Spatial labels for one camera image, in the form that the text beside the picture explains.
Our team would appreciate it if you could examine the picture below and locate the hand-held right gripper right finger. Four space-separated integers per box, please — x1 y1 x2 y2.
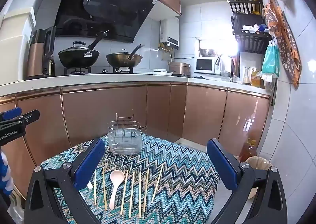
206 138 288 224

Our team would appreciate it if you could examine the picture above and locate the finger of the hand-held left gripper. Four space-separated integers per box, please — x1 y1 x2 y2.
15 110 40 127
0 107 22 121

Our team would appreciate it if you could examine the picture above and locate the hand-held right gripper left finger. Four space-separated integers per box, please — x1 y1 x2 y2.
25 137 106 224

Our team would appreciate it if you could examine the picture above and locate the beige ceramic spoon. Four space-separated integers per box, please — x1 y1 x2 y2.
109 170 124 210

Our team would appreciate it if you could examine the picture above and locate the wire utensil holder with cup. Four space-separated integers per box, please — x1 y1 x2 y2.
107 113 146 154

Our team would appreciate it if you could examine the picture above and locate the row of bamboo chopsticks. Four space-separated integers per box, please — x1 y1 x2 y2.
93 165 165 219

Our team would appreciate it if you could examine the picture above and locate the person's left hand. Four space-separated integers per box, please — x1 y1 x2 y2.
0 149 13 198

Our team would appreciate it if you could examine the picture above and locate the large amber oil bottle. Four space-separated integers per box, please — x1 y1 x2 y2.
239 139 258 163

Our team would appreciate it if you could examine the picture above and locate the trash bin with liner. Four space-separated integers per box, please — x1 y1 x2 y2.
245 156 273 200

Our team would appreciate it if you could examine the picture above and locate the zigzag knitted tablecloth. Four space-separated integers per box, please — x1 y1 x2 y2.
41 134 220 224

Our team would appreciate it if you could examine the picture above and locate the copper electric kettle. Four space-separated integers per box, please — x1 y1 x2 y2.
27 26 57 80

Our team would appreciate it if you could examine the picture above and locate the black wok with lid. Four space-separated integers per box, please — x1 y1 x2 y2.
58 32 108 68

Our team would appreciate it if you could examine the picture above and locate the white refrigerator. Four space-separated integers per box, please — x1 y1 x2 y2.
0 0 48 84

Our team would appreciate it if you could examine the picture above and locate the gas stove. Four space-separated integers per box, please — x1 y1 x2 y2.
64 66 134 75

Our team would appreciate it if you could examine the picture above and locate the yellow bottle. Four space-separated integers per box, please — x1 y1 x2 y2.
250 67 262 88

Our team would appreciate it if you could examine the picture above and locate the white spray bottle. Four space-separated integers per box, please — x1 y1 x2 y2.
243 66 251 84

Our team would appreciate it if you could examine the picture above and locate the clear plastic bag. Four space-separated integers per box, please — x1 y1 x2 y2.
260 73 275 91

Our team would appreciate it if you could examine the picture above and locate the white microwave oven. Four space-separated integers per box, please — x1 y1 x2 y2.
193 57 221 74

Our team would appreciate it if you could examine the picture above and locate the copper rice cooker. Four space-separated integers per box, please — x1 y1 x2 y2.
168 62 191 77

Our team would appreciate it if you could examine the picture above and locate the chrome faucet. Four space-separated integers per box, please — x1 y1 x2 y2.
215 54 234 81

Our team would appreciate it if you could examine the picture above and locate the white tray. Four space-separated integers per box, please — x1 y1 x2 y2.
152 68 174 76

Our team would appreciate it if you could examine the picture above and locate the teal plastic bag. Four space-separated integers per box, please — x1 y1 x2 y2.
261 41 280 77

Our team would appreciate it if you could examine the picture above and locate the black dish rack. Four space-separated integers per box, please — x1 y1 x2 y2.
228 0 271 54

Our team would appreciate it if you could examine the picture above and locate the black range hood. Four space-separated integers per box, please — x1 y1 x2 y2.
54 0 158 44

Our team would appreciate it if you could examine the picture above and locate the floral brown apron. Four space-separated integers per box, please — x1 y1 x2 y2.
263 2 302 88

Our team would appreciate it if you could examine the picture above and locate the white water heater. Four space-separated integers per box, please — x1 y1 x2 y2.
160 18 180 49

